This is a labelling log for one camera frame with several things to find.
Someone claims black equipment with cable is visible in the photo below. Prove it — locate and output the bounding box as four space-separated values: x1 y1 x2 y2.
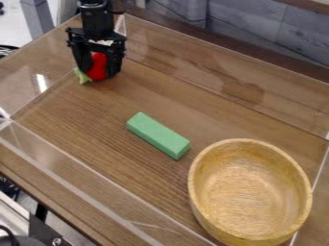
0 217 74 246

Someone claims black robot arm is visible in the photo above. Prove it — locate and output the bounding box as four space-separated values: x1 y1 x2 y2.
66 0 127 80

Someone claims clear acrylic tray wall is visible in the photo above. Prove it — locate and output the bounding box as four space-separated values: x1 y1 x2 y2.
0 17 329 246

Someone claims wooden bowl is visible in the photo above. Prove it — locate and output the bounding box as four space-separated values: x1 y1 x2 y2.
187 138 313 246

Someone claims grey table leg post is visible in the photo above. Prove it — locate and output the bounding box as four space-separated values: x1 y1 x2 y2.
19 0 54 39

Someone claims red plush strawberry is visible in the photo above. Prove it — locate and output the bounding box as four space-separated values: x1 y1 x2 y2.
74 53 107 85

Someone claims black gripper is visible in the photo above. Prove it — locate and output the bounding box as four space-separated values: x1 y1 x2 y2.
66 28 127 78

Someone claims green rectangular block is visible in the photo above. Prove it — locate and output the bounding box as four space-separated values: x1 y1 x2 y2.
126 112 190 160

